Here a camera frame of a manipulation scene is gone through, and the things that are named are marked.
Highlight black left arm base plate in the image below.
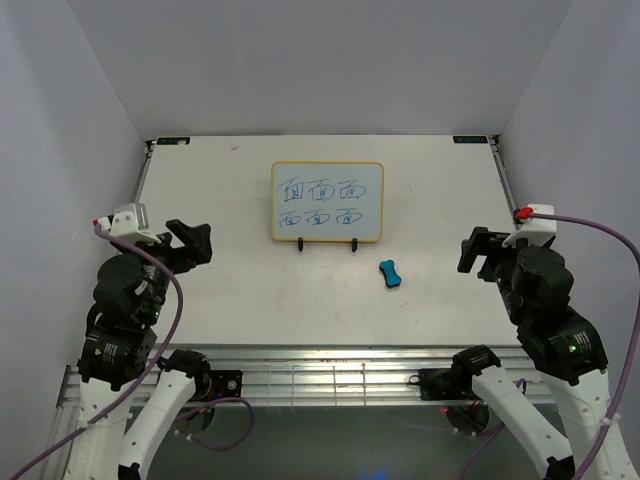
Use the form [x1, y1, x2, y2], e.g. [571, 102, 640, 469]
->
[204, 370, 244, 401]

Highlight yellow framed small whiteboard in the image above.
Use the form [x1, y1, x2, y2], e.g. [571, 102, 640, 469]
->
[271, 161, 385, 243]

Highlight left blue corner label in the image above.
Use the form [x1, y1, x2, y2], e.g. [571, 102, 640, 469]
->
[156, 137, 191, 146]

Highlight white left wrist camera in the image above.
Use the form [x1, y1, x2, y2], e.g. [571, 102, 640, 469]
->
[93, 202, 161, 244]

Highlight black wire whiteboard stand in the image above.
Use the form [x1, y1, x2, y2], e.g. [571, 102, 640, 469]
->
[295, 237, 360, 253]

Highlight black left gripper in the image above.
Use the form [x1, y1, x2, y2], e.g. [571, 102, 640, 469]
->
[112, 217, 212, 323]

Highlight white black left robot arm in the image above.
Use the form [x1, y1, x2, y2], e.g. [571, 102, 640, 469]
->
[64, 217, 213, 479]

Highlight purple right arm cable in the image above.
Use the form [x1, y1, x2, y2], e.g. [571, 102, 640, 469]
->
[457, 212, 640, 480]

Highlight blue whiteboard eraser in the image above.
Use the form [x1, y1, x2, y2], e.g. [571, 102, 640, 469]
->
[379, 259, 402, 289]

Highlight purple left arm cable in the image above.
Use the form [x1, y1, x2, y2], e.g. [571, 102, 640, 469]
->
[0, 222, 256, 480]

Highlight right blue corner label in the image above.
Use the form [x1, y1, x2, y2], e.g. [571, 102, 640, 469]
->
[452, 135, 489, 144]

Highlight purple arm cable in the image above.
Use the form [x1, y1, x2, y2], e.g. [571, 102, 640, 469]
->
[0, 222, 256, 480]
[457, 212, 640, 480]

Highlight blue corner label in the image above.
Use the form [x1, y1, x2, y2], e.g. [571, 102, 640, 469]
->
[452, 135, 489, 144]
[156, 137, 191, 146]

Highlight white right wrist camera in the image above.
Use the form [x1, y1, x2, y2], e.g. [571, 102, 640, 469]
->
[502, 204, 557, 248]

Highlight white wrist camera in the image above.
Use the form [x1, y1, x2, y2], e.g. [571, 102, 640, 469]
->
[93, 202, 161, 244]
[502, 204, 557, 248]

